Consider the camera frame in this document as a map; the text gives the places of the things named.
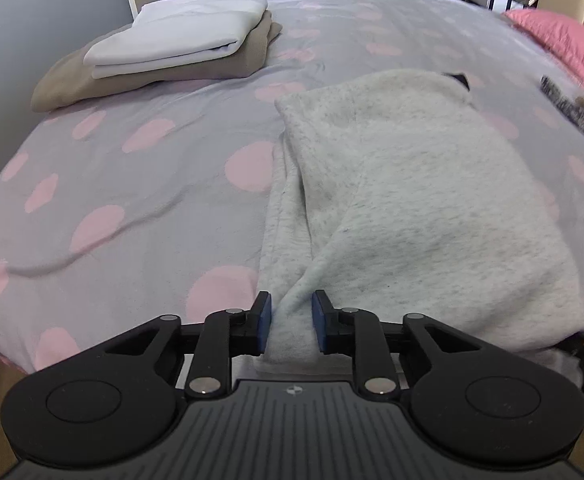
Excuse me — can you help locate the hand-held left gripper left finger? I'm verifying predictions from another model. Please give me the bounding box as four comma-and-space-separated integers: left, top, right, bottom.
106, 290, 273, 402

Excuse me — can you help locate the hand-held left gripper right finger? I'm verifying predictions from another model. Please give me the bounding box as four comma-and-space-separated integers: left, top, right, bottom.
311, 289, 478, 402

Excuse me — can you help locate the light grey printed sweatshirt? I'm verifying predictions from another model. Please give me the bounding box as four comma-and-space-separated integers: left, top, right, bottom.
256, 69, 584, 376

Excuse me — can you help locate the beige folded cloth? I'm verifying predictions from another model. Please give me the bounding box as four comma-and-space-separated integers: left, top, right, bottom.
30, 10, 283, 113

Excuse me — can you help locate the pink pillow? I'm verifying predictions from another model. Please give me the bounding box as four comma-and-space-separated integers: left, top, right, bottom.
502, 7, 584, 106

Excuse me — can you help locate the white folded cloth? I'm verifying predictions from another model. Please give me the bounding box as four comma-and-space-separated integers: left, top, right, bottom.
82, 0, 269, 80

